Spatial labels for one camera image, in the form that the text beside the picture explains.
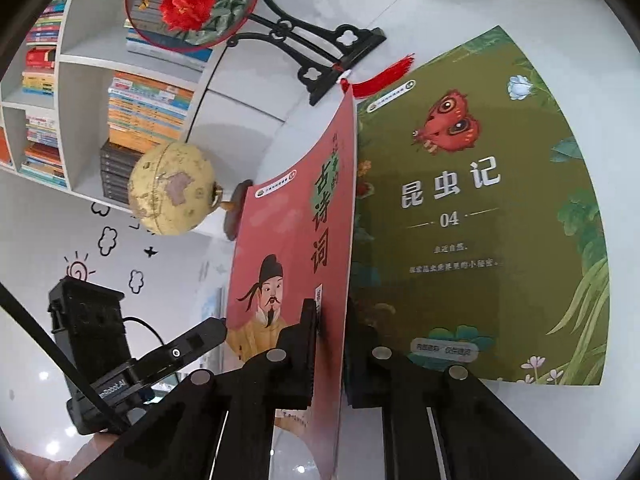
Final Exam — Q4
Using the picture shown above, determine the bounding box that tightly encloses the person's left hand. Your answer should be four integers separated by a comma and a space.
8, 431, 122, 480

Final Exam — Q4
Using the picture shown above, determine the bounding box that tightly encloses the yellow globe on wooden base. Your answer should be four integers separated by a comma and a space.
128, 142, 253, 242

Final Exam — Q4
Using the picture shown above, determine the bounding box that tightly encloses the olive green insect book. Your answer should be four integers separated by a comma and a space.
350, 27, 610, 386

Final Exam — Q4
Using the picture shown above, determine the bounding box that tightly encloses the red ancient poetry book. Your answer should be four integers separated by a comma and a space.
222, 93, 356, 479

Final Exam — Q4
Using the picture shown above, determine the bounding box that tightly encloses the black cable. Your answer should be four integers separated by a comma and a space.
0, 282, 166, 436

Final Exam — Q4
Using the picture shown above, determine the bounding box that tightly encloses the white bookshelf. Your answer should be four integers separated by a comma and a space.
0, 0, 312, 212

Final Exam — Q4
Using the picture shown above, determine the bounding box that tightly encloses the round red flower fan ornament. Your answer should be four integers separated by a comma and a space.
125, 0, 386, 105

